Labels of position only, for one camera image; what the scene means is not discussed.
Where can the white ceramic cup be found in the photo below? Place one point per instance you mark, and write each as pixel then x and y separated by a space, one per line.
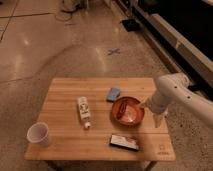
pixel 39 134

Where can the white tube bottle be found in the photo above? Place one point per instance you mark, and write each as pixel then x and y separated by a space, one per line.
pixel 84 111

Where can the wooden folding table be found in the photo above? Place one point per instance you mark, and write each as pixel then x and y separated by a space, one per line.
pixel 71 141

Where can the blue sponge block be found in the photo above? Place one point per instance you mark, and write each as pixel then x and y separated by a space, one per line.
pixel 113 94

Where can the orange bowl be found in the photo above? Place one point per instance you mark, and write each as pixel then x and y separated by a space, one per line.
pixel 126 111

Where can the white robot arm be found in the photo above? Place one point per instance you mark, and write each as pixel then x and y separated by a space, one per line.
pixel 174 87

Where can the white base with cables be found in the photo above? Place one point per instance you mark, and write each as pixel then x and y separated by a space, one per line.
pixel 70 6

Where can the black red boxed eraser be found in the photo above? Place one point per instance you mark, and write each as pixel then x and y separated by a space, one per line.
pixel 124 142

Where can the black floor plate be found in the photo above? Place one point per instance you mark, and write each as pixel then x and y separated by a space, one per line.
pixel 130 25

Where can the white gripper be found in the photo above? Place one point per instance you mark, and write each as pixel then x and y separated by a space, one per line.
pixel 158 104

